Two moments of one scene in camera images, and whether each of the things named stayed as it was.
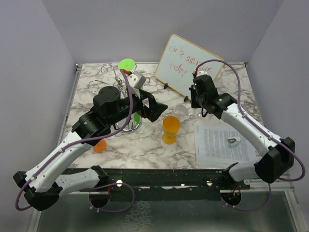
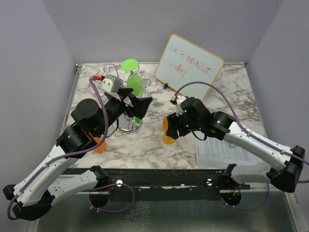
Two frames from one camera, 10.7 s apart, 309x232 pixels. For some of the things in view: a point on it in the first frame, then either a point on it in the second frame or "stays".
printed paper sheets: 213,151 stays
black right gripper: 194,104 to 174,123
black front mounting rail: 157,184 stays
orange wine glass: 171,125 stays
